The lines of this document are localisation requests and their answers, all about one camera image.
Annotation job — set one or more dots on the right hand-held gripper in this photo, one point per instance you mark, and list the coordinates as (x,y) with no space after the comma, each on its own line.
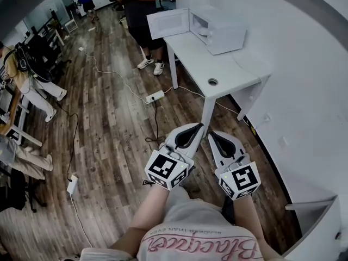
(240,179)

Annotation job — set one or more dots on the person's left forearm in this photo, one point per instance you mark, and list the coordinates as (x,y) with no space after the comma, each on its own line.
(146,216)

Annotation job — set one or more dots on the white power strip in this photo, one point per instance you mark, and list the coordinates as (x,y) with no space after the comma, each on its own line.
(72,184)
(155,96)

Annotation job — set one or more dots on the person's white printed shirt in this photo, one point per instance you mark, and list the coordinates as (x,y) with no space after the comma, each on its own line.
(195,222)

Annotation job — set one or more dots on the white stool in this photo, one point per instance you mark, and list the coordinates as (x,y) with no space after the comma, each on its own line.
(71,25)

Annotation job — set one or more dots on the wooden desk with white legs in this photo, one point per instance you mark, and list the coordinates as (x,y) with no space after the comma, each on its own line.
(12,113)

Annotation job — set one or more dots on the white wall socket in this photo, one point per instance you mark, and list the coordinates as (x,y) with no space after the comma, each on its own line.
(267,118)

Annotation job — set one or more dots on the black office chair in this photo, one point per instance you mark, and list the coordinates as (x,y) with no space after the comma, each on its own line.
(19,192)
(47,53)
(117,0)

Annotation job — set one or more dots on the person's right forearm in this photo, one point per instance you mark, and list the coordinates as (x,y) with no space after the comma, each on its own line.
(246,213)

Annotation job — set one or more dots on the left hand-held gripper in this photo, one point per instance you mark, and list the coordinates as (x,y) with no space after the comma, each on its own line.
(166,167)

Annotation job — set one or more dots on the white microwave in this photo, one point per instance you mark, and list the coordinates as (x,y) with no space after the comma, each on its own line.
(225,34)

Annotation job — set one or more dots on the white cabinet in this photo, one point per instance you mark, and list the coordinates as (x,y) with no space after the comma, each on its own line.
(312,222)

